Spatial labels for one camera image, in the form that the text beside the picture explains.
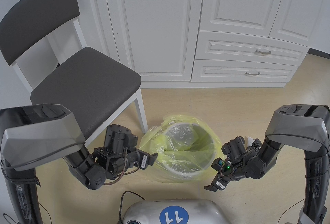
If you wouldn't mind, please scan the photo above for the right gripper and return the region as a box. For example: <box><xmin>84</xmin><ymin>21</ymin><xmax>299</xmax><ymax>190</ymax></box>
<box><xmin>210</xmin><ymin>171</ymin><xmax>234</xmax><ymax>192</ymax></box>

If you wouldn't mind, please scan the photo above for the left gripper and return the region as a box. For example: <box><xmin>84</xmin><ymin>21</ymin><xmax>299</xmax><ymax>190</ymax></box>
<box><xmin>126</xmin><ymin>149</ymin><xmax>151</xmax><ymax>171</ymax></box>

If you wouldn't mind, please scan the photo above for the yellow plastic bag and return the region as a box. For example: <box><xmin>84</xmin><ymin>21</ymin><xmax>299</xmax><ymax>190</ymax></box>
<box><xmin>139</xmin><ymin>114</ymin><xmax>223</xmax><ymax>183</ymax></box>

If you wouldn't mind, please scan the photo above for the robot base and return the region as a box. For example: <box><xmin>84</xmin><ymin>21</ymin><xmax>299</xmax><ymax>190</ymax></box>
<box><xmin>121</xmin><ymin>198</ymin><xmax>231</xmax><ymax>224</ymax></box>

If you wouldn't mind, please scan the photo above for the crumpled black plastic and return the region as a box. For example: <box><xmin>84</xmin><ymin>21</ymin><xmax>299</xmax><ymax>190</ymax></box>
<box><xmin>246</xmin><ymin>138</ymin><xmax>263</xmax><ymax>152</ymax></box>

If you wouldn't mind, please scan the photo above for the white trash bin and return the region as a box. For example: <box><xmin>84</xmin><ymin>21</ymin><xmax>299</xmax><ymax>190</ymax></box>
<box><xmin>162</xmin><ymin>121</ymin><xmax>216</xmax><ymax>179</ymax></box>

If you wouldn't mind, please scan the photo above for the white chair with grey cushions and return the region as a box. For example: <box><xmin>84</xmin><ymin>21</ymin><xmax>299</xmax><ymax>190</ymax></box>
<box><xmin>0</xmin><ymin>0</ymin><xmax>149</xmax><ymax>147</ymax></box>

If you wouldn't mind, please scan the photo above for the white wardrobe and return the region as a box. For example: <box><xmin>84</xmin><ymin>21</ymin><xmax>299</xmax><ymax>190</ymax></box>
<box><xmin>26</xmin><ymin>0</ymin><xmax>328</xmax><ymax>89</ymax></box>

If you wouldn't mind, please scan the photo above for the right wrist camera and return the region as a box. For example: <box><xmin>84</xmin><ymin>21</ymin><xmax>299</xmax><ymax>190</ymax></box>
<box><xmin>211</xmin><ymin>157</ymin><xmax>225</xmax><ymax>171</ymax></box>

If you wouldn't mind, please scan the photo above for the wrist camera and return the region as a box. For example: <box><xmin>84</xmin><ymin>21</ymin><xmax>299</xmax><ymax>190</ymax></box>
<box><xmin>211</xmin><ymin>157</ymin><xmax>225</xmax><ymax>171</ymax></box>
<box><xmin>125</xmin><ymin>133</ymin><xmax>139</xmax><ymax>152</ymax></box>

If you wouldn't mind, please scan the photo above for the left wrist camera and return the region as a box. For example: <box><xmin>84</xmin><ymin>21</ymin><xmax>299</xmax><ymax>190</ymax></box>
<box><xmin>125</xmin><ymin>133</ymin><xmax>139</xmax><ymax>152</ymax></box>

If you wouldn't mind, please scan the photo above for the black cable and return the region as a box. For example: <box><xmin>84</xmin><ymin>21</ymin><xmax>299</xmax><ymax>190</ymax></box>
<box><xmin>282</xmin><ymin>197</ymin><xmax>308</xmax><ymax>224</ymax></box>
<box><xmin>119</xmin><ymin>191</ymin><xmax>147</xmax><ymax>222</ymax></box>

